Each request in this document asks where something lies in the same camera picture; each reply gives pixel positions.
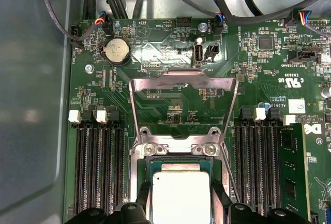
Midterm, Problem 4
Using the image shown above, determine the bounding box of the coin cell battery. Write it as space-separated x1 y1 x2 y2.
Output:
103 37 132 67

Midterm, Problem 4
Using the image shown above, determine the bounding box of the thin black fan wire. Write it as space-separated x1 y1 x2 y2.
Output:
167 0 228 35
283 10 331 38
40 0 114 42

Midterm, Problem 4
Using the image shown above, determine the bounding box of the wire locking lever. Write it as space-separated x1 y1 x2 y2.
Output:
221 151 244 206

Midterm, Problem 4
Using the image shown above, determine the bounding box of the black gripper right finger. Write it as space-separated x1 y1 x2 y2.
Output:
210 180 311 224

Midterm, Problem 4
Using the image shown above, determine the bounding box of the black RAM slot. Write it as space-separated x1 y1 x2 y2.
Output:
234 107 253 209
95 109 112 214
81 106 99 214
263 107 282 209
247 108 267 209
107 106 126 213
67 109 87 216

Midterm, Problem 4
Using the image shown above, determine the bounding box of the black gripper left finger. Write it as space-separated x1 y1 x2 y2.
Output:
77 182 153 224

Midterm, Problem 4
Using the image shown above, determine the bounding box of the green motherboard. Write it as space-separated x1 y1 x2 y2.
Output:
63 18 331 224

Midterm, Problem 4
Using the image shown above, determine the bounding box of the black PC case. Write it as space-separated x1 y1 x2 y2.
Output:
0 0 331 224

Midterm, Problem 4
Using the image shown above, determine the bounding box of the green RAM stick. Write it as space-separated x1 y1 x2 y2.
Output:
279 124 312 222

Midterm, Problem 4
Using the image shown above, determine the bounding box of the metal socket cover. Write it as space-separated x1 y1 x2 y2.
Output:
128 68 239 155

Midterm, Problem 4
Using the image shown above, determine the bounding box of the thick black cable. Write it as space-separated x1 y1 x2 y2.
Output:
201 0 331 24

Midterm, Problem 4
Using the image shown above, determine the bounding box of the CPU socket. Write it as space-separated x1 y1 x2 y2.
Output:
128 141 232 224

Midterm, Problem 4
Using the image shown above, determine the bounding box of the internal USB port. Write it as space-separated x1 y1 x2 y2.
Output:
192 40 205 69

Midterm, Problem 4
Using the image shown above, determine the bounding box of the silver CPU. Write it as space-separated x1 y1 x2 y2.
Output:
148 159 215 224

